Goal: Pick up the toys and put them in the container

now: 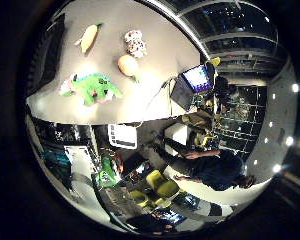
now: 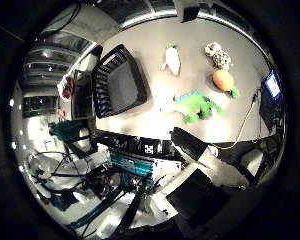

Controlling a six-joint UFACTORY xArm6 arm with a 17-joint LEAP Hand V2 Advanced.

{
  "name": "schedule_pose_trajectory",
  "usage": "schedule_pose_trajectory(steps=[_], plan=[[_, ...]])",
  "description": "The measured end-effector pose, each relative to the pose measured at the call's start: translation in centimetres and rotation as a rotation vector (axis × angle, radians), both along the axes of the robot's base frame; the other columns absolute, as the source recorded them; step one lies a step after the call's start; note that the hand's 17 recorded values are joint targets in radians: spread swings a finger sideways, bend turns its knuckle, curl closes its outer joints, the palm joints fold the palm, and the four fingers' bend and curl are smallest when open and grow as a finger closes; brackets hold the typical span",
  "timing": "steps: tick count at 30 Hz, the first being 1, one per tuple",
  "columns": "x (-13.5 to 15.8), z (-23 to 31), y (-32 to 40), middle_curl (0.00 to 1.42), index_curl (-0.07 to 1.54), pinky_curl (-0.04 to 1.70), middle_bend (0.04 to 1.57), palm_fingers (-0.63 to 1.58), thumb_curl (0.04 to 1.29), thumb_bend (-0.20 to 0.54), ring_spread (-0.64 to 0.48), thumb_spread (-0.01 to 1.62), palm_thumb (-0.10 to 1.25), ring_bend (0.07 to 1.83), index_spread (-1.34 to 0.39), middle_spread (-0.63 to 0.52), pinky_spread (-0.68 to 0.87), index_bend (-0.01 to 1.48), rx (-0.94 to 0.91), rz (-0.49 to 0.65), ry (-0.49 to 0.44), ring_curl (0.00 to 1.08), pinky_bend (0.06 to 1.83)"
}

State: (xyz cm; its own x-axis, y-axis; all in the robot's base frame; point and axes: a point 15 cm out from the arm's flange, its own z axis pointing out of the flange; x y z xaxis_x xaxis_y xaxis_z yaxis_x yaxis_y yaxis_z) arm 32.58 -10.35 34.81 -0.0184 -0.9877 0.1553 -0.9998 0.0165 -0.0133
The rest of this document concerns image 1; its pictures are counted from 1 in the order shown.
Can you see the white plastic crate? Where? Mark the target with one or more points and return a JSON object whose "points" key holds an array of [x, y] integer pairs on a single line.
{"points": [[122, 136]]}

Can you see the black plastic mesh basket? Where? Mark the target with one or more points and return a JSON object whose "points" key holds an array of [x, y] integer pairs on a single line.
{"points": [[48, 56]]}

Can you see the green package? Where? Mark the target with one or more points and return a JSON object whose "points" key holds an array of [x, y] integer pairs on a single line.
{"points": [[106, 171]]}

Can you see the green dinosaur plush toy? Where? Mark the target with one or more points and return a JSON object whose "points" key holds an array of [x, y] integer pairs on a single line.
{"points": [[93, 87]]}

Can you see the open laptop computer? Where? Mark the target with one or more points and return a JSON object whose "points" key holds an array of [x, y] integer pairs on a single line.
{"points": [[196, 78]]}

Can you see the round orange fruit plush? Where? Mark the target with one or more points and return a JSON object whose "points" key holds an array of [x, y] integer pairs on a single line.
{"points": [[127, 65]]}

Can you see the white spotted plush toy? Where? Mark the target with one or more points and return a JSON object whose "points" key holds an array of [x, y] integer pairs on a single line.
{"points": [[135, 45]]}

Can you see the yellow-green chair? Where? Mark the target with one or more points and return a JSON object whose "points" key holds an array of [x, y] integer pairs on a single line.
{"points": [[161, 183]]}

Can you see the orange carrot plush toy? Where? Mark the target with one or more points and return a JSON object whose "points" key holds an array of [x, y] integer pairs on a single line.
{"points": [[89, 38]]}

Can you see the person in dark clothes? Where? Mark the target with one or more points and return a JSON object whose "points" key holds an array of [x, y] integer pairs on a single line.
{"points": [[216, 170]]}

